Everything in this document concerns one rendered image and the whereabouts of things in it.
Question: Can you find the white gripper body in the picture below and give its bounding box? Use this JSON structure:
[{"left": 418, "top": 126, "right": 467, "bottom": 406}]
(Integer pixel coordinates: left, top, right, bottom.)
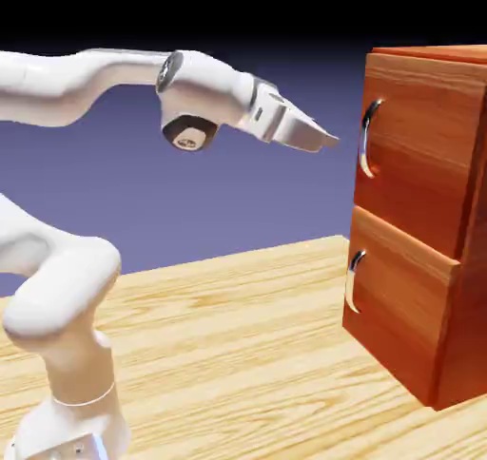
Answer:
[{"left": 270, "top": 98, "right": 330, "bottom": 154}]

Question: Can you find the reddish wooden cabinet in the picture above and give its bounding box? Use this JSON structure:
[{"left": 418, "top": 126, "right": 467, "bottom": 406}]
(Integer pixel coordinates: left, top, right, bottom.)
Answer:
[{"left": 341, "top": 44, "right": 487, "bottom": 412}]

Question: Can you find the tall reddish wooden door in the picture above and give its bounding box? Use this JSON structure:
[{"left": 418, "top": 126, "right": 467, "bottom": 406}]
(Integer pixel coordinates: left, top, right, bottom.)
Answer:
[{"left": 353, "top": 51, "right": 487, "bottom": 260}]

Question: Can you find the short curved metal handle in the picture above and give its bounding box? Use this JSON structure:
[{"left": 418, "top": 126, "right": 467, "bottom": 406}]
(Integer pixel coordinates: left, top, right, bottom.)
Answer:
[{"left": 344, "top": 249, "right": 367, "bottom": 315}]

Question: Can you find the short reddish wooden door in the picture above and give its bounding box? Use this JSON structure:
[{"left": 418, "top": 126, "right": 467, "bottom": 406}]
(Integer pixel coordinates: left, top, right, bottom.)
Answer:
[{"left": 341, "top": 205, "right": 462, "bottom": 408}]

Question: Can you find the long curved metal handle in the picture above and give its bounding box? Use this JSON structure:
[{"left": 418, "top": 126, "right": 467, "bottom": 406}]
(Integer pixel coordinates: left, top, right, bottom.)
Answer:
[{"left": 358, "top": 98, "right": 384, "bottom": 179}]

